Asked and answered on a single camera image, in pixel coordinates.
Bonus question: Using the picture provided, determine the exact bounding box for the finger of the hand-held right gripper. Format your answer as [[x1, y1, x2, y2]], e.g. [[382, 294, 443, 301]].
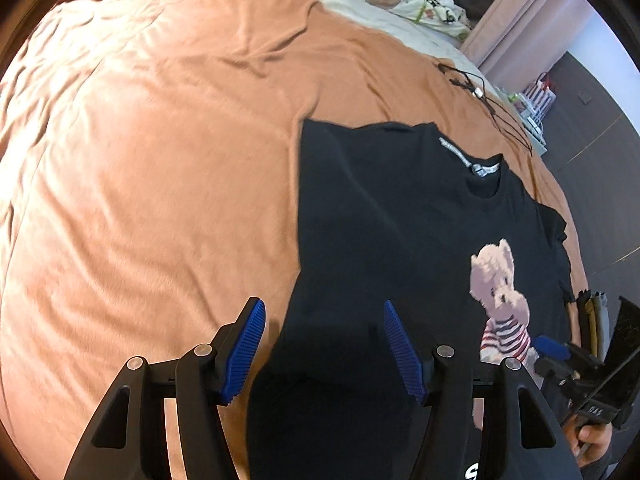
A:
[[536, 357, 583, 392], [531, 335, 601, 367]]

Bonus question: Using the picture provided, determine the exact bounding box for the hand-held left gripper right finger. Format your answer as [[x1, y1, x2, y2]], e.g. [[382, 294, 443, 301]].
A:
[[382, 299, 586, 480]]

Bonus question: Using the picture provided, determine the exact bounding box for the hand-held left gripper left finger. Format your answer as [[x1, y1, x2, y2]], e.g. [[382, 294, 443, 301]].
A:
[[64, 297, 267, 480]]

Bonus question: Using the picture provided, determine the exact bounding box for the black bear print T-shirt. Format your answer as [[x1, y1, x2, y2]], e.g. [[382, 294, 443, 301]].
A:
[[247, 119, 576, 480]]

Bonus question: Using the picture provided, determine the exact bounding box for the person's right hand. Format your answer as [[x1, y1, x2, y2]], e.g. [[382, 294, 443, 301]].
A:
[[564, 409, 617, 480]]

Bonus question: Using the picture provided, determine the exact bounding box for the brown folded garment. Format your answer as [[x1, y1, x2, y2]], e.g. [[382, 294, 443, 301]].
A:
[[586, 294, 600, 356]]

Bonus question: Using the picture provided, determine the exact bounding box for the grey folded garment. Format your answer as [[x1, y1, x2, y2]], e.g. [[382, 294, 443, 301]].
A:
[[597, 291, 610, 356]]

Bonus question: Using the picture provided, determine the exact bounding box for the orange blanket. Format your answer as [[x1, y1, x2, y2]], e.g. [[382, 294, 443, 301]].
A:
[[0, 0, 591, 480]]

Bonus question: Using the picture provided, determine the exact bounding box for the cream nightstand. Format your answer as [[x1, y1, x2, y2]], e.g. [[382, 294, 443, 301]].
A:
[[515, 87, 551, 158]]

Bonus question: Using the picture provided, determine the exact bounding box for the striped gift bag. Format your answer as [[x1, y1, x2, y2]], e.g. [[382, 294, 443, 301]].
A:
[[522, 72, 556, 111]]

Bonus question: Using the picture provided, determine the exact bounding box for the pink curtain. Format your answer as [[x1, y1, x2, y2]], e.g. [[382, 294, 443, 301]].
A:
[[460, 0, 596, 68]]

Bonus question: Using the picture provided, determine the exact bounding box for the black white patterned cloth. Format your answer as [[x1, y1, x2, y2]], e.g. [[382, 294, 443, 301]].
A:
[[422, 0, 468, 28]]

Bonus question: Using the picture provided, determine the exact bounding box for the cream bed sheet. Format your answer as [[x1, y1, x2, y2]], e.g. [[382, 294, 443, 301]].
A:
[[90, 0, 483, 68]]

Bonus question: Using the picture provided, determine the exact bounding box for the black cable bundle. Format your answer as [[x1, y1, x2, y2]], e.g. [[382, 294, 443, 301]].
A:
[[437, 62, 536, 153]]

